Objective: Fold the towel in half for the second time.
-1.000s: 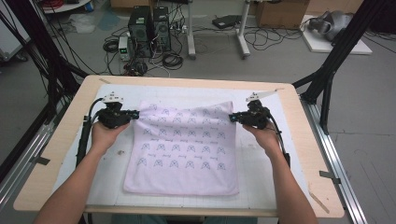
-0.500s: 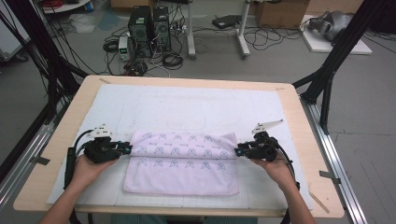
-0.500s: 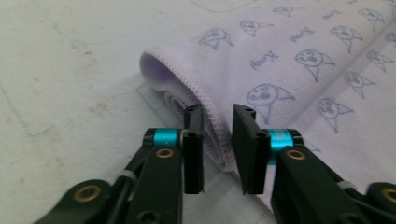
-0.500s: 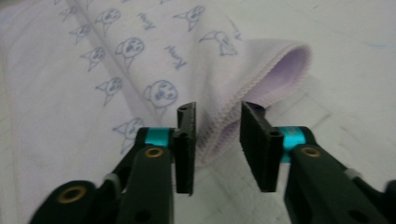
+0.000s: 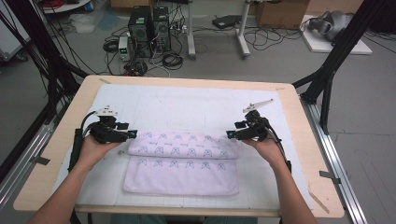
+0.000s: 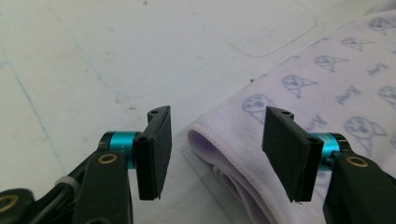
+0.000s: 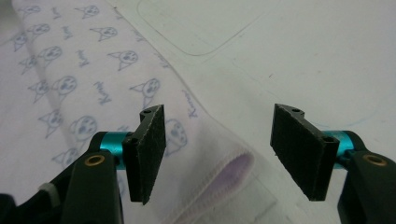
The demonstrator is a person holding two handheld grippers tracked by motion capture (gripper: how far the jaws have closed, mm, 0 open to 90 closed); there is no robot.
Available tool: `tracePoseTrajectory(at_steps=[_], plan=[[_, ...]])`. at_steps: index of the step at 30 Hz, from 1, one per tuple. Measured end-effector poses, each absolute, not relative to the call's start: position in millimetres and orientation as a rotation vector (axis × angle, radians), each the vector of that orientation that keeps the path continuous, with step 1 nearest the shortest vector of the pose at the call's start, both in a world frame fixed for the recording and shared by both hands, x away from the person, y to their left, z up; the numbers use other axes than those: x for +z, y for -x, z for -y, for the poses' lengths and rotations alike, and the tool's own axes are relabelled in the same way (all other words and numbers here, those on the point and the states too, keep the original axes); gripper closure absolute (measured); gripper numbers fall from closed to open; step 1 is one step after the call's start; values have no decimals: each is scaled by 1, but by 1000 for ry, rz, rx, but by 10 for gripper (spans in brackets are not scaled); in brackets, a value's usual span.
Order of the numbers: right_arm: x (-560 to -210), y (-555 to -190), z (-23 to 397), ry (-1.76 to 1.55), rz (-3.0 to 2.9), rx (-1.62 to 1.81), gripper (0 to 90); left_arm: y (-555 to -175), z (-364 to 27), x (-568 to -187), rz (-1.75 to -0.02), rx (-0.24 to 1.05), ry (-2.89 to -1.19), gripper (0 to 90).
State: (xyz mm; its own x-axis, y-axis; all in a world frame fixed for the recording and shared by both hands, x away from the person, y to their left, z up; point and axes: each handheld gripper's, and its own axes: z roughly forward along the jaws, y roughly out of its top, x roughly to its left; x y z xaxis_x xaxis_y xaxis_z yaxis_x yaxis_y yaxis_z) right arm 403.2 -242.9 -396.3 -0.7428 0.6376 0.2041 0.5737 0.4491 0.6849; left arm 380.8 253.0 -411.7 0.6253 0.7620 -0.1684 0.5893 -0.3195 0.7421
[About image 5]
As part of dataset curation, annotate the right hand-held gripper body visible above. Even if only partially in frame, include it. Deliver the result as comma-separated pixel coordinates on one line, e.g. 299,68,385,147
237,98,276,142

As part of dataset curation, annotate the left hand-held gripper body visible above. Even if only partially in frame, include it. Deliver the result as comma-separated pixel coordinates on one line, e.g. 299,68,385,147
83,105,129,145

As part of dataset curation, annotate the lavender printed towel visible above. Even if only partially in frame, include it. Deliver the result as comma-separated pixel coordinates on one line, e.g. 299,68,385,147
122,131,240,197

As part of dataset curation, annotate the person's left hand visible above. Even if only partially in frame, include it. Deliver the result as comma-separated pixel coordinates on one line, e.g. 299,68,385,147
77,134,122,169

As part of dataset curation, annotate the person's right hand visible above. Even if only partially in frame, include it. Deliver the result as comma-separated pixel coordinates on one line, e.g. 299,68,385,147
242,136,286,169

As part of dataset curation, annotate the white grid foam mat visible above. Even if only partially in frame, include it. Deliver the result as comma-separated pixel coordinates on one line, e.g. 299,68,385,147
50,83,315,210

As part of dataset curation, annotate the black tape piece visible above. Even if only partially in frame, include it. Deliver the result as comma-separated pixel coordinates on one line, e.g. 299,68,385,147
318,170,342,185
33,156,51,166

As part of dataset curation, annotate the white power supply unit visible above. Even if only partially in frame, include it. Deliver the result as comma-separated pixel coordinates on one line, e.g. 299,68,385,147
118,35,132,62

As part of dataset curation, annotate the white stand leg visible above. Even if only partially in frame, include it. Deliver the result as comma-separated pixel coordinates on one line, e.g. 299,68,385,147
186,0,197,61
236,0,252,60

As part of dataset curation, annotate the thin wooden stick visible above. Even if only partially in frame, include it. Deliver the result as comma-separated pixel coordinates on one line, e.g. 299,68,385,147
307,189,332,216

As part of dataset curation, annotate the large black computer tower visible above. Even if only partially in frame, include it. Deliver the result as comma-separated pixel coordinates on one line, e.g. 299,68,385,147
128,5,154,59

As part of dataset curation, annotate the flat black device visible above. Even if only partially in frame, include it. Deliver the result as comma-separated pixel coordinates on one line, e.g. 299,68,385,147
211,14,243,30

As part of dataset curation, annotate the slim black computer tower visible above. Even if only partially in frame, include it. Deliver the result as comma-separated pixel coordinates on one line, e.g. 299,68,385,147
152,6,173,52

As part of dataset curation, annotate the clear plastic sheet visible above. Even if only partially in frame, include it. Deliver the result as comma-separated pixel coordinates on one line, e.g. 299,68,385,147
67,13,96,35

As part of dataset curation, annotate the large cardboard box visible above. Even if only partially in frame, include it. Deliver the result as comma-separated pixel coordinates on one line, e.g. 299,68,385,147
255,0,311,30

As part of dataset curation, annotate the flat cardboard box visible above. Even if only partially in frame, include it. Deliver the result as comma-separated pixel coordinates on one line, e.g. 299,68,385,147
109,0,157,9

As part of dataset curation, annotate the white floor board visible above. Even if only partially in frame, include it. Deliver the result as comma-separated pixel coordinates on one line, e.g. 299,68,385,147
301,14,374,56

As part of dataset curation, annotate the white round table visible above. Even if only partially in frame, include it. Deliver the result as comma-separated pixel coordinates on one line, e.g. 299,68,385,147
41,0,93,14

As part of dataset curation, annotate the white case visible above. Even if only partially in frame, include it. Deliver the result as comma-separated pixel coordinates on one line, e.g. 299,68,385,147
0,12,31,63

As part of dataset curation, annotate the grey headset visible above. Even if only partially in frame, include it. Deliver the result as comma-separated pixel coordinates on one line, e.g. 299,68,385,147
307,10,355,42

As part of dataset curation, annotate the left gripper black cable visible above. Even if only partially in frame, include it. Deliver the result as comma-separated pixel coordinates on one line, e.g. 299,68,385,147
67,110,98,173

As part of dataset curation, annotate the dark cable heap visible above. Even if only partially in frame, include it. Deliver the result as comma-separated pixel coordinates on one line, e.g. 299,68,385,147
122,59,149,77

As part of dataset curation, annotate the small coiled black cable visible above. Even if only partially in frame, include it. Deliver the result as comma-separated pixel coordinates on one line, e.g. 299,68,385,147
102,38,120,53

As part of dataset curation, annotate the large coiled black cable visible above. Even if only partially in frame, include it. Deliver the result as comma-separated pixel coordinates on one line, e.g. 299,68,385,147
161,52,185,71

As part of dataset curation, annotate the aluminium rail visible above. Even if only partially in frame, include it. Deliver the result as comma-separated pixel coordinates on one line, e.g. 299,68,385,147
0,122,56,207
299,95,371,224

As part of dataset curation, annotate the black floor cable tangle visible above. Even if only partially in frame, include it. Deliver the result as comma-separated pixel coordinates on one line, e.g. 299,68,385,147
244,27,303,51

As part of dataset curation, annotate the black metal frame stand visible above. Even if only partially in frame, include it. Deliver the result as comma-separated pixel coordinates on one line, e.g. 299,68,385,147
0,0,91,126
291,0,396,135

